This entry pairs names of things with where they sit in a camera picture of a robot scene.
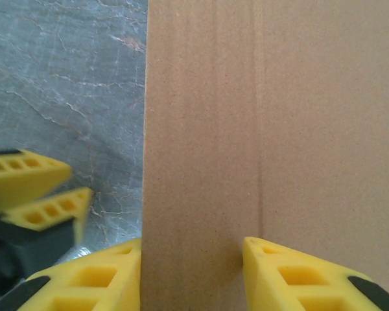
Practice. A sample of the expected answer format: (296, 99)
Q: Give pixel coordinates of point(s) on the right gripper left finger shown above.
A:
(94, 278)

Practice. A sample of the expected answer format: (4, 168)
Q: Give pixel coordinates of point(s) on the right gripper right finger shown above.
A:
(295, 278)

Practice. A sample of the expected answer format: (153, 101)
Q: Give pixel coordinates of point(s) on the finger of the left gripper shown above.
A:
(22, 175)
(61, 207)

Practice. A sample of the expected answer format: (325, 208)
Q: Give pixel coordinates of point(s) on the brown cardboard box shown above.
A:
(278, 129)

